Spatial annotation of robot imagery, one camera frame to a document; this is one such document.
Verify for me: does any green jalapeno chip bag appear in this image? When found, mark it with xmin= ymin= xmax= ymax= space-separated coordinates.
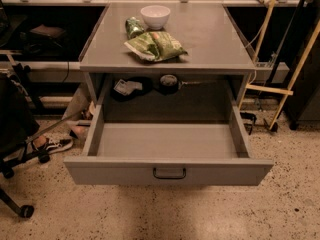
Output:
xmin=124 ymin=31 xmax=187 ymax=62

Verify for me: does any grey open drawer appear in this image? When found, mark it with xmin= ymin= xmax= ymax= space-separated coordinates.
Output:
xmin=63 ymin=78 xmax=275 ymax=187

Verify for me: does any grey cabinet counter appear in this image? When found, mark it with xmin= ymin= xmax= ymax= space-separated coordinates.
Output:
xmin=78 ymin=1 xmax=257 ymax=107

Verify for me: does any black round tape roll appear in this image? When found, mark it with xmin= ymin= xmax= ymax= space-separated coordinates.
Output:
xmin=159 ymin=74 xmax=179 ymax=95

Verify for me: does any black pouch with card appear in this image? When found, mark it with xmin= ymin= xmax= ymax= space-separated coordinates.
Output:
xmin=111 ymin=77 xmax=153 ymax=102

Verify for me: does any green soda can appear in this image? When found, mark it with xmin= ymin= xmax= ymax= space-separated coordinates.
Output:
xmin=125 ymin=17 xmax=145 ymax=39

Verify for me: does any white bowl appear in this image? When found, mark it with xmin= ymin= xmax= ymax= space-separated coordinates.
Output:
xmin=140 ymin=5 xmax=171 ymax=30

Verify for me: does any black and white sneaker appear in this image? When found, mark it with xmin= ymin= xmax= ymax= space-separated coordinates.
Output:
xmin=32 ymin=136 xmax=73 ymax=154

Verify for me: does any black office chair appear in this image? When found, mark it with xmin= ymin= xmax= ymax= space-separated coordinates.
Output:
xmin=0 ymin=73 xmax=50 ymax=218

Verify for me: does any black drawer handle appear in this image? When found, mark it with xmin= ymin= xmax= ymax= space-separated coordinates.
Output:
xmin=153 ymin=168 xmax=186 ymax=180

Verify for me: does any wooden easel frame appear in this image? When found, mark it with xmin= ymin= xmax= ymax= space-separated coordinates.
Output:
xmin=238 ymin=0 xmax=320 ymax=132

